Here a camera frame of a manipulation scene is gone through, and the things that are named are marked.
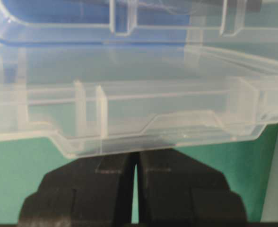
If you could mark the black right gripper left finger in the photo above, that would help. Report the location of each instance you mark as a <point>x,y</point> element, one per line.
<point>93,190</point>

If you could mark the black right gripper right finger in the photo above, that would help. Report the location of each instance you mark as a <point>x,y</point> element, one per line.
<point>177,189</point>

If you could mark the clear plastic box lid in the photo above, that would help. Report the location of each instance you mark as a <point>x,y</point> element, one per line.
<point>98,100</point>

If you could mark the clear plastic storage box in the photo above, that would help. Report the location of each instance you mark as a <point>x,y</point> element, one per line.
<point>244,25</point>

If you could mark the green table cloth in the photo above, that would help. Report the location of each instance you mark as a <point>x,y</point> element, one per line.
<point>251,169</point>

